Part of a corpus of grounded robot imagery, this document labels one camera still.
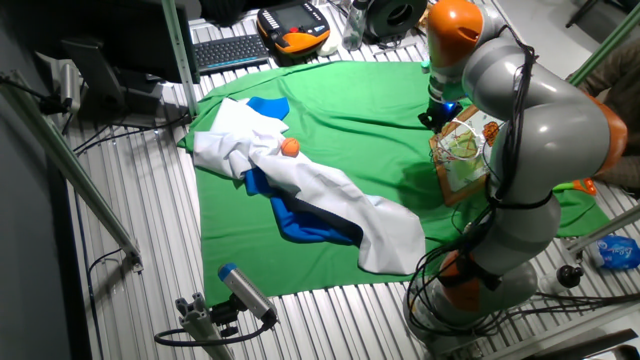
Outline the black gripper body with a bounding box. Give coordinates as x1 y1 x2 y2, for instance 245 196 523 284
424 102 462 127

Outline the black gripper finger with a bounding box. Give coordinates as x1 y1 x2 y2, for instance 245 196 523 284
418 113 440 135

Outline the wooden framed basketball backboard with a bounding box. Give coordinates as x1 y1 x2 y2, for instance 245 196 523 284
428 104 504 207

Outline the small orange toy basketball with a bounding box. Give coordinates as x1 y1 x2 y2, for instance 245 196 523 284
280 137 302 159

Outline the person forearm brown sleeve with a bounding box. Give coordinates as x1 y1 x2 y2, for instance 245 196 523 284
574 39 640 189

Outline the white hoop with net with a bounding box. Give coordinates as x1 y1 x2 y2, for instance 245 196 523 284
435 125 487 162

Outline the green cloth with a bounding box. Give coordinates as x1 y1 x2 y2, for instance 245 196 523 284
177 60 611 307

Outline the black round spool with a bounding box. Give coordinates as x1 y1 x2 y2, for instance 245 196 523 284
362 0 430 44

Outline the clear plastic bottle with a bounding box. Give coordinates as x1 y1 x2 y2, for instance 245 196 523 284
342 0 371 52

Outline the white cloth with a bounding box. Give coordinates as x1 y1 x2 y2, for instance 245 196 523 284
192 97 427 276

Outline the white rounded object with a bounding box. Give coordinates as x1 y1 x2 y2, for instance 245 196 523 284
316 33 341 58

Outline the orange and black teach pendant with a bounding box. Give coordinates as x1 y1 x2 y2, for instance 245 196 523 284
256 1 332 56

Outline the blue cloth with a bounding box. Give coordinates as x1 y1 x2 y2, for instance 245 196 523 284
243 95 361 246

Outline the clear bottle with black cap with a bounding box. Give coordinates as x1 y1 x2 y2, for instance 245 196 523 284
538 263 585 296

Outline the black computer keyboard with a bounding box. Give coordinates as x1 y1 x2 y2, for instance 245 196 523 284
192 33 271 76

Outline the blue plastic packet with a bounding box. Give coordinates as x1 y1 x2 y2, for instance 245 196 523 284
589 234 640 271

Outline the black computer monitor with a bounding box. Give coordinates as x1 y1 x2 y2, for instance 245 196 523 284
9 0 201 126

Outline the orange toy shovel green handle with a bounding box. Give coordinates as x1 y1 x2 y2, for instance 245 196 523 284
552 177 599 197

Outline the green metal frame pole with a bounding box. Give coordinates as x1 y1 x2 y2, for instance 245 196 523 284
567 2 640 87
160 0 200 117

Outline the grey aluminium frame bar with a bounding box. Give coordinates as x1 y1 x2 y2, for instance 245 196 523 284
0 69 144 274
564 203 640 254

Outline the silver camera with blue end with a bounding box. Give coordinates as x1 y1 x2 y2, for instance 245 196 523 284
217 262 279 326

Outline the grey aluminium camera mount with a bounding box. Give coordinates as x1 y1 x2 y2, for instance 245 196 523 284
174 292 236 360

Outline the black camera cable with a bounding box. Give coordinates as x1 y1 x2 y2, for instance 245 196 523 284
153 309 279 347

